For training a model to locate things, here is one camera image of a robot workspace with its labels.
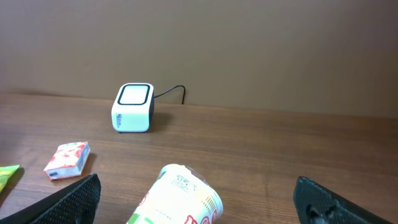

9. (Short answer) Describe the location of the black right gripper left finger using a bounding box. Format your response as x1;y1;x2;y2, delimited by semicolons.
1;174;101;224

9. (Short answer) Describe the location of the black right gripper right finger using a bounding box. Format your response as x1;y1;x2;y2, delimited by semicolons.
293;176;392;224

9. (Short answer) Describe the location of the instant noodle cup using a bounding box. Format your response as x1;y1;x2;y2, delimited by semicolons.
127;164;223;224

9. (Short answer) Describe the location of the white barcode scanner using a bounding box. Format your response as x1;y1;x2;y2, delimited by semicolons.
111;83;154;133

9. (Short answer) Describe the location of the red white small box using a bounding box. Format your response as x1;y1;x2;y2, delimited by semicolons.
44;141;90;180

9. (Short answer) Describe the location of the Haribo gummy bag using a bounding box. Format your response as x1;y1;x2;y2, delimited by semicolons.
0;165;20;192

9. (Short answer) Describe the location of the black scanner cable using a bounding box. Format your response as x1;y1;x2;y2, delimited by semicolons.
153;84;187;105

